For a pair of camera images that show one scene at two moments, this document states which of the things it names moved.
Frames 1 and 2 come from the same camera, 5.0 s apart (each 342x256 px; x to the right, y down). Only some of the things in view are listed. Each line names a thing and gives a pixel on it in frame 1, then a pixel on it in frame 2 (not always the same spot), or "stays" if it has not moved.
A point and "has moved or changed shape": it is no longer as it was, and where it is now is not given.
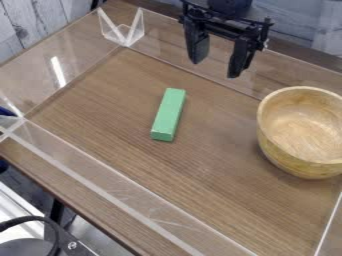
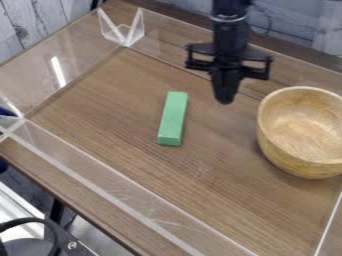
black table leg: (56, 211) stays
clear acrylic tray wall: (153, 134) stays
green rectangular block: (168, 114) has moved or changed shape
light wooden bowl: (299, 131) stays
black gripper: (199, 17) → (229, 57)
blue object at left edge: (6, 112) stays
